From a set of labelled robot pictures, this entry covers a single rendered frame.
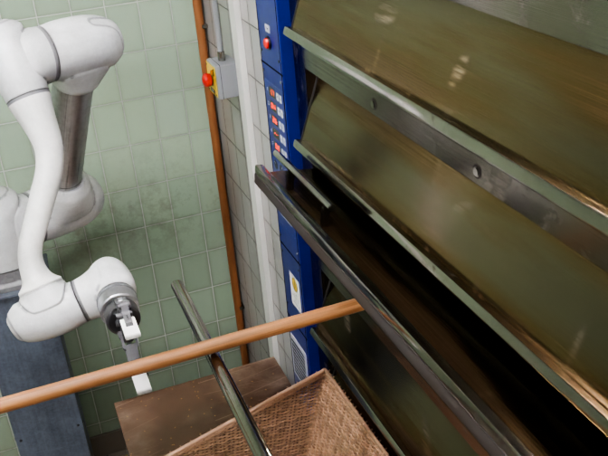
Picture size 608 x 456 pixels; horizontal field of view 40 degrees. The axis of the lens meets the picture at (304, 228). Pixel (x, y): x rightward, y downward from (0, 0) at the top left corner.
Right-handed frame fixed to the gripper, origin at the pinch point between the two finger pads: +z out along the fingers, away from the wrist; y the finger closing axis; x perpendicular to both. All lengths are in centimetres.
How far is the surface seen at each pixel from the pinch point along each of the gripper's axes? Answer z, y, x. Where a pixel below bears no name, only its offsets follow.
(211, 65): -88, -31, -43
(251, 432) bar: 28.2, 1.6, -14.8
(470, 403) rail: 65, -24, -37
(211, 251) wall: -120, 45, -42
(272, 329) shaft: 3.0, -0.9, -27.6
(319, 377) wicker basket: -23, 36, -46
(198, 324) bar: -10.1, 1.6, -14.8
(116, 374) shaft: 3.0, -0.7, 4.8
